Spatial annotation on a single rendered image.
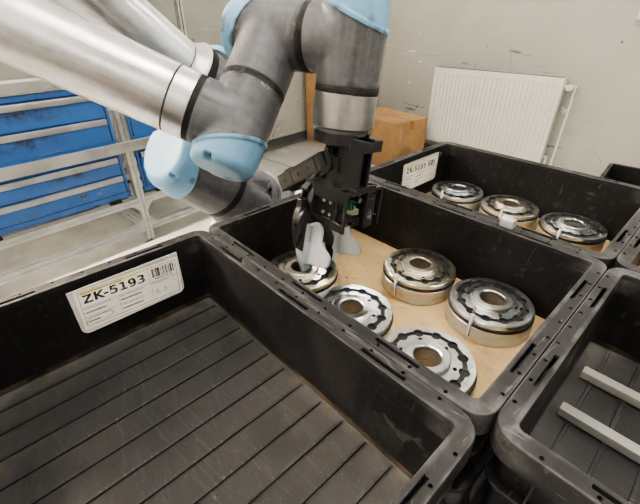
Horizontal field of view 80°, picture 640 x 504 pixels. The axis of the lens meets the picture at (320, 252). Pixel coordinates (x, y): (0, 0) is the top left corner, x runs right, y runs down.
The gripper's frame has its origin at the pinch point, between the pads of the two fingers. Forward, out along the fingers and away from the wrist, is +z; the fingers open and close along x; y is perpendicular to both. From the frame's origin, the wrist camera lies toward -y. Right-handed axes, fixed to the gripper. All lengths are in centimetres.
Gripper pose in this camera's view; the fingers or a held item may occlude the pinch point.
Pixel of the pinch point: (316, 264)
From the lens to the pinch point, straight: 57.8
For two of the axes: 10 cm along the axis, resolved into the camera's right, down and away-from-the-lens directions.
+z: -0.9, 8.8, 4.6
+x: 7.2, -2.6, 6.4
